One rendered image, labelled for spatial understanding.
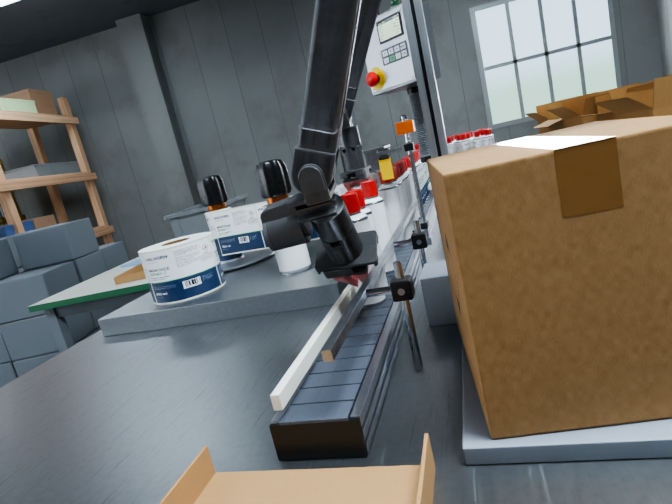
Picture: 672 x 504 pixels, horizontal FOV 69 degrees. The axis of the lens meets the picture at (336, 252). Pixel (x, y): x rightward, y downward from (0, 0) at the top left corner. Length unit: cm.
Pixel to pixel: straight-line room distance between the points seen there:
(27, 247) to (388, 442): 340
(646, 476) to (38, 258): 361
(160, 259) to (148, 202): 519
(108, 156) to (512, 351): 638
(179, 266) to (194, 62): 499
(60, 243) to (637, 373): 348
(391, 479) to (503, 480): 11
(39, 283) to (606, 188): 318
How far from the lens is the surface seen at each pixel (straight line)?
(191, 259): 131
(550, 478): 53
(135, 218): 662
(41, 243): 376
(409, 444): 59
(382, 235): 106
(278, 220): 72
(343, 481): 56
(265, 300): 116
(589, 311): 50
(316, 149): 67
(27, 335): 353
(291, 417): 59
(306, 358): 66
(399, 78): 135
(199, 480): 61
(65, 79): 698
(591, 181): 48
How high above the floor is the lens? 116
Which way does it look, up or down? 11 degrees down
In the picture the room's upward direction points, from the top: 13 degrees counter-clockwise
